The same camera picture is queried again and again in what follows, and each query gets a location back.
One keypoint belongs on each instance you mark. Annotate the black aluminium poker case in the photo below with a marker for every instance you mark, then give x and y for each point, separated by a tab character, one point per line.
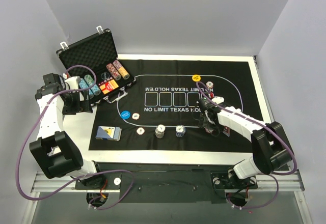
95	52

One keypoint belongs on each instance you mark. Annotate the dark red chip roll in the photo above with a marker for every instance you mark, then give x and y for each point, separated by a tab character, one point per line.
113	71

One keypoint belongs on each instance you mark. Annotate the red poker chip stack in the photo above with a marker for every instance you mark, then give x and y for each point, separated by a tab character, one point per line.
211	131

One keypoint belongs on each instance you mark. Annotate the red yellow card box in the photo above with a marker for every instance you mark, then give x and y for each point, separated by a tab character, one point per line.
108	86

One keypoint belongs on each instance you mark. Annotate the blue playing card deck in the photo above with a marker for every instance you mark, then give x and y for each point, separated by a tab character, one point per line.
108	133

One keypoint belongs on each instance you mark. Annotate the single red 100 chip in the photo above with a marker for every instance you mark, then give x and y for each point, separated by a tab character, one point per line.
135	116

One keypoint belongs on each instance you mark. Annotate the light blue chip roll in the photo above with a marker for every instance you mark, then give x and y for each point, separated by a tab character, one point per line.
83	85

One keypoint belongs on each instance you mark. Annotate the black poker felt mat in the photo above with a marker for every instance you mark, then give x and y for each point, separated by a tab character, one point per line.
161	110

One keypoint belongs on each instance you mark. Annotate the aluminium mounting rail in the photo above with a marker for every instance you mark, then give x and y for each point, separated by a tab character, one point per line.
173	180

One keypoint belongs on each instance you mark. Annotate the tan chip roll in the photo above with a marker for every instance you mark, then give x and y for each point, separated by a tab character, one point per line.
120	68

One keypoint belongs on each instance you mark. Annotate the grey poker chip stack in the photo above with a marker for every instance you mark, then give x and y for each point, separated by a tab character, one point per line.
160	131

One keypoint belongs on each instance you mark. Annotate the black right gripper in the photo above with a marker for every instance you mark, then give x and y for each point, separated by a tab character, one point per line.
204	117

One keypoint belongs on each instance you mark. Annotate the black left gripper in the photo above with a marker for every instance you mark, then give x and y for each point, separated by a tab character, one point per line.
77	104

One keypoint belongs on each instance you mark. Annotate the yellow dealer button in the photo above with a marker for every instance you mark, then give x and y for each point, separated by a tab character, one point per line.
196	78

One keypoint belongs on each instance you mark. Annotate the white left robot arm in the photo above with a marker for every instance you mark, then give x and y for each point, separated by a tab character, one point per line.
54	150

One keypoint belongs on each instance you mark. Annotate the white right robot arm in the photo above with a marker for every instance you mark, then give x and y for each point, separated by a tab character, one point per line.
271	149

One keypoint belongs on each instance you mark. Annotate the blue poker chip stack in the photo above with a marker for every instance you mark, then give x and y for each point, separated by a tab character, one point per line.
180	131

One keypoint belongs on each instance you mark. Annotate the blue blind button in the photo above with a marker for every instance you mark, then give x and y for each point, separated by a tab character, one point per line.
125	114

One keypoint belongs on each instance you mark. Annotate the clear round button in case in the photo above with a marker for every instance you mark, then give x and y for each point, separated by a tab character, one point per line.
105	75

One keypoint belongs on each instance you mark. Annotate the white table board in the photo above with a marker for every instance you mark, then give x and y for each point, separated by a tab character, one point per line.
79	127

